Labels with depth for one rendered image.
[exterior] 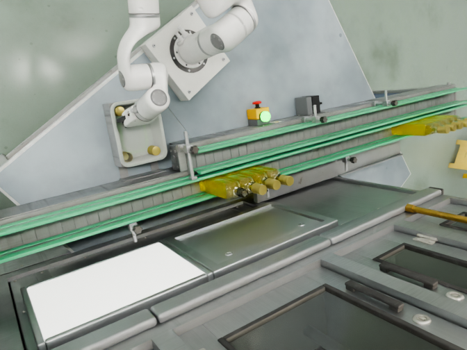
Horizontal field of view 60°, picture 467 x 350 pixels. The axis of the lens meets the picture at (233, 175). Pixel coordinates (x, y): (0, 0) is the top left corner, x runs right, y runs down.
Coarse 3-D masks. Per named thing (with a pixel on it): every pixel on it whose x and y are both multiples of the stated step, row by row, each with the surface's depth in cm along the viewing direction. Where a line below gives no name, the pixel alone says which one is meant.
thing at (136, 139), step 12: (156, 120) 145; (120, 132) 144; (132, 132) 146; (144, 132) 148; (156, 132) 147; (120, 144) 137; (132, 144) 147; (144, 144) 149; (156, 144) 150; (120, 156) 138; (144, 156) 148; (156, 156) 146
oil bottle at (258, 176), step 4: (236, 172) 149; (240, 172) 147; (244, 172) 146; (248, 172) 146; (252, 172) 145; (256, 172) 144; (260, 172) 143; (264, 172) 143; (252, 176) 141; (256, 176) 140; (260, 176) 140; (264, 176) 141; (256, 180) 140; (260, 180) 140
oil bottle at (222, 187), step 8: (216, 176) 147; (200, 184) 150; (208, 184) 144; (216, 184) 140; (224, 184) 135; (232, 184) 135; (208, 192) 146; (216, 192) 141; (224, 192) 136; (232, 192) 134
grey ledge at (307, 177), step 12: (384, 144) 207; (396, 144) 212; (360, 156) 198; (372, 156) 203; (384, 156) 208; (396, 156) 211; (312, 168) 182; (324, 168) 186; (336, 168) 190; (348, 168) 194; (360, 168) 197; (300, 180) 179; (312, 180) 182; (324, 180) 187; (276, 192) 172
